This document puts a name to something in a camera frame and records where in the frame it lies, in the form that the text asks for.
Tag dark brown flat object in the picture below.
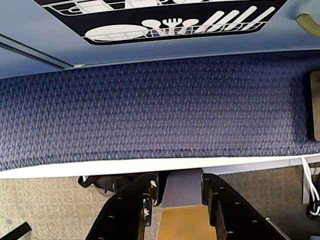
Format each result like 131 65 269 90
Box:
303 71 320 141

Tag black white dishwasher decal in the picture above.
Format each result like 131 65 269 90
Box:
33 0 287 46

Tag gold dishwasher door handle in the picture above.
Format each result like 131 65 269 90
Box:
294 13 320 36

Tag black bar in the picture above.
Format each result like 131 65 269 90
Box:
0 221 32 240

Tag dishwasher door blue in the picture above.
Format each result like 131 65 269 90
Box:
0 0 320 70

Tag white cable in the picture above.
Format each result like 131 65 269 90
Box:
300 156 320 221

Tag gray yellow block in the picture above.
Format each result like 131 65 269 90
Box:
157 169 211 240

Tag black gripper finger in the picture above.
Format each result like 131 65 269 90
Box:
201 172 292 240
84 172 160 240

